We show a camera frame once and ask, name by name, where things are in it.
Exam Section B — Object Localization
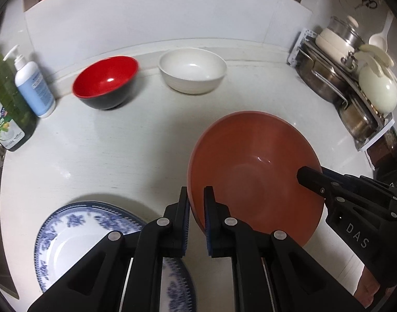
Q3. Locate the white rice spoon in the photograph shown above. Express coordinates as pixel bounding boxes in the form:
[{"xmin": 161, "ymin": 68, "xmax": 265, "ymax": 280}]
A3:
[{"xmin": 368, "ymin": 10, "xmax": 394, "ymax": 53}]

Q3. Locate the red and black bowl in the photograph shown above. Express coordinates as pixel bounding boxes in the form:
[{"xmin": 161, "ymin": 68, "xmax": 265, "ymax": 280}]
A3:
[{"xmin": 72, "ymin": 56, "xmax": 139, "ymax": 110}]

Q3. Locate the pink bowl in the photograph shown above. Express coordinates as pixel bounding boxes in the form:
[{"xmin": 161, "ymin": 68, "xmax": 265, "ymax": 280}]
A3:
[{"xmin": 186, "ymin": 110, "xmax": 324, "ymax": 249}]

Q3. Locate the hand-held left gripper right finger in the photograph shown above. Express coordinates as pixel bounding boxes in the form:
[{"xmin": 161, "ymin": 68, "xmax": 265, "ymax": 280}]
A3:
[{"xmin": 203, "ymin": 186, "xmax": 360, "ymax": 312}]

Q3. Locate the steel steamer with glass lid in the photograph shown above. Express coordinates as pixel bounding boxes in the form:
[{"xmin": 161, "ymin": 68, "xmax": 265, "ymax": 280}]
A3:
[{"xmin": 327, "ymin": 15, "xmax": 365, "ymax": 51}]

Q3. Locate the white pot rack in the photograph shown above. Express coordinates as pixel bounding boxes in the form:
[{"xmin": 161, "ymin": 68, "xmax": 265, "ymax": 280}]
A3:
[{"xmin": 287, "ymin": 29, "xmax": 396, "ymax": 152}]

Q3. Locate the glass jar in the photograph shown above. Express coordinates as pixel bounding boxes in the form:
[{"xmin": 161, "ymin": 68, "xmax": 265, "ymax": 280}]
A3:
[{"xmin": 368, "ymin": 127, "xmax": 397, "ymax": 170}]

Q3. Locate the cream casserole pot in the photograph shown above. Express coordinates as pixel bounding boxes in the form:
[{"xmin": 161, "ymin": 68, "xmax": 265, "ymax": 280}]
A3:
[{"xmin": 316, "ymin": 28, "xmax": 352, "ymax": 61}]

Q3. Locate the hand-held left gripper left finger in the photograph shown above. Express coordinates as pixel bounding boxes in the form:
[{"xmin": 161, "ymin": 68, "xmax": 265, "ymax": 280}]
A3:
[{"xmin": 27, "ymin": 187, "xmax": 190, "ymax": 312}]

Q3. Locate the cream round pot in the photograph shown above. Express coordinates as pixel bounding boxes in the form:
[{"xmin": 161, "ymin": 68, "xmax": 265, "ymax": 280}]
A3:
[{"xmin": 355, "ymin": 44, "xmax": 397, "ymax": 114}]

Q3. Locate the person's right hand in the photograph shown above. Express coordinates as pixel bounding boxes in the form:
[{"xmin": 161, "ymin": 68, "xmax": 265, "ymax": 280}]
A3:
[{"xmin": 358, "ymin": 265, "xmax": 383, "ymax": 308}]

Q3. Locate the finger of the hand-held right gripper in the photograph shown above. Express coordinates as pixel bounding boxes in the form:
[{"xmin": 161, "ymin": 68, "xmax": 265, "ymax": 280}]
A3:
[
  {"xmin": 297, "ymin": 166, "xmax": 397, "ymax": 220},
  {"xmin": 320, "ymin": 167, "xmax": 397, "ymax": 212}
]

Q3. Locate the large steel pot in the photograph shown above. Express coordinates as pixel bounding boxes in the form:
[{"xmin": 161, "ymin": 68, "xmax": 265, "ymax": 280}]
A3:
[{"xmin": 298, "ymin": 50, "xmax": 349, "ymax": 103}]

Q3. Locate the blue floral rimmed plate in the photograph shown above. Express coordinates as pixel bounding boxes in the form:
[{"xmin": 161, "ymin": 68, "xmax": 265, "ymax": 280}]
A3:
[{"xmin": 34, "ymin": 201, "xmax": 197, "ymax": 312}]

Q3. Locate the green dish soap bottle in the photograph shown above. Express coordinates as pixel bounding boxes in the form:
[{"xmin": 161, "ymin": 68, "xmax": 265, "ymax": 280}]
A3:
[{"xmin": 0, "ymin": 52, "xmax": 38, "ymax": 152}]

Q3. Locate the white bowl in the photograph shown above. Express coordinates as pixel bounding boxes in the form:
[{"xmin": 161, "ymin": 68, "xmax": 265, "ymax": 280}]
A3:
[{"xmin": 158, "ymin": 48, "xmax": 228, "ymax": 95}]

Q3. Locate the medium steel pot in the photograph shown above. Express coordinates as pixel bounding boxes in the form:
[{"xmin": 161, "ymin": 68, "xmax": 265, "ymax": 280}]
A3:
[{"xmin": 338, "ymin": 99, "xmax": 379, "ymax": 140}]

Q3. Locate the blue and white pump bottle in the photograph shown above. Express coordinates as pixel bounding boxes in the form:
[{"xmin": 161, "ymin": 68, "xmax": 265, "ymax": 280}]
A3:
[{"xmin": 3, "ymin": 45, "xmax": 56, "ymax": 118}]

